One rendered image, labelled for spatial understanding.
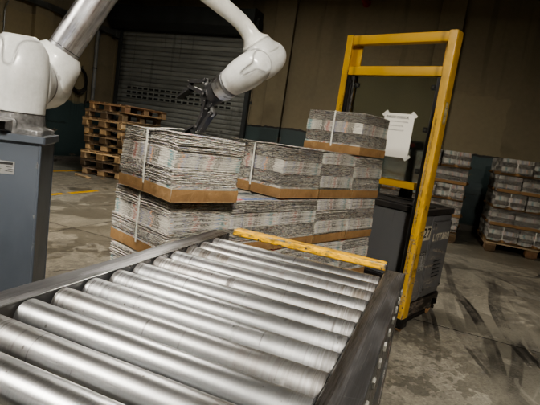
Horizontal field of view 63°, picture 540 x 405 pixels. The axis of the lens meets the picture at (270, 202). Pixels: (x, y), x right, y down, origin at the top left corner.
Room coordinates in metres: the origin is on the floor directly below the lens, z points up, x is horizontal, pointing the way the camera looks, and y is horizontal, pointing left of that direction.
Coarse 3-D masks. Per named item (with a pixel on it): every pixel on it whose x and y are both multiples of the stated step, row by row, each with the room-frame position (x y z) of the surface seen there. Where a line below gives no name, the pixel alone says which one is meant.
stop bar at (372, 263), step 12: (240, 228) 1.24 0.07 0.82; (264, 240) 1.19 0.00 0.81; (276, 240) 1.18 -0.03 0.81; (288, 240) 1.17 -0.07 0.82; (312, 252) 1.14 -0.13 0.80; (324, 252) 1.13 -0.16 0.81; (336, 252) 1.12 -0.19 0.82; (360, 264) 1.09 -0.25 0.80; (372, 264) 1.08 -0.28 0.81; (384, 264) 1.07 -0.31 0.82
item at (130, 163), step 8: (128, 128) 1.65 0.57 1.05; (136, 128) 1.61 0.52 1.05; (144, 128) 1.57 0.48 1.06; (128, 136) 1.65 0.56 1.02; (136, 136) 1.61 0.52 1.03; (144, 136) 1.56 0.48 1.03; (128, 144) 1.64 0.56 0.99; (136, 144) 1.60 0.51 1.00; (144, 144) 1.57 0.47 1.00; (128, 152) 1.63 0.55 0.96; (136, 152) 1.59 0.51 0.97; (128, 160) 1.63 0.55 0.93; (136, 160) 1.58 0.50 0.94; (120, 168) 1.66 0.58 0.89; (128, 168) 1.62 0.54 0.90; (136, 168) 1.57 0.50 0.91; (136, 176) 1.58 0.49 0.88
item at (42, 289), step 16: (192, 240) 1.10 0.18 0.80; (208, 240) 1.13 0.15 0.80; (128, 256) 0.89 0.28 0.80; (144, 256) 0.91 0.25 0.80; (80, 272) 0.76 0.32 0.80; (96, 272) 0.77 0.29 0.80; (112, 272) 0.79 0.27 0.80; (16, 288) 0.65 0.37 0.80; (32, 288) 0.66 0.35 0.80; (48, 288) 0.67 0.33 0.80; (80, 288) 0.72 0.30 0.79; (0, 304) 0.59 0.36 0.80; (16, 304) 0.60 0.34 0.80
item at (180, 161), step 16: (160, 144) 1.49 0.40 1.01; (176, 144) 1.42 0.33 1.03; (192, 144) 1.44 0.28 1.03; (208, 144) 1.49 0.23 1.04; (224, 144) 1.54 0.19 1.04; (240, 144) 1.59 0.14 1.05; (160, 160) 1.47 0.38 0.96; (176, 160) 1.41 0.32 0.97; (192, 160) 1.46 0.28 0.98; (208, 160) 1.51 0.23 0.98; (224, 160) 1.55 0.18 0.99; (240, 160) 1.61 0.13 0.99; (160, 176) 1.45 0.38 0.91; (176, 176) 1.42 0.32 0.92; (192, 176) 1.47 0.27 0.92; (208, 176) 1.51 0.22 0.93; (224, 176) 1.56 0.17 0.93
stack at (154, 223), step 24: (120, 192) 1.68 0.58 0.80; (144, 192) 1.60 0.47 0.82; (240, 192) 1.97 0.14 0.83; (120, 216) 1.67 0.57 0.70; (144, 216) 1.57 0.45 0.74; (168, 216) 1.47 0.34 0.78; (192, 216) 1.54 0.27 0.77; (216, 216) 1.63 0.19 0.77; (240, 216) 1.74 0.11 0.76; (264, 216) 1.85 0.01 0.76; (288, 216) 1.97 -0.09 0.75; (312, 216) 2.11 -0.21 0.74; (336, 216) 2.26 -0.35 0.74; (144, 240) 1.56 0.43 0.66; (168, 240) 1.48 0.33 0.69; (240, 240) 1.74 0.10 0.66; (336, 240) 2.32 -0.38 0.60; (336, 264) 2.31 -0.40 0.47
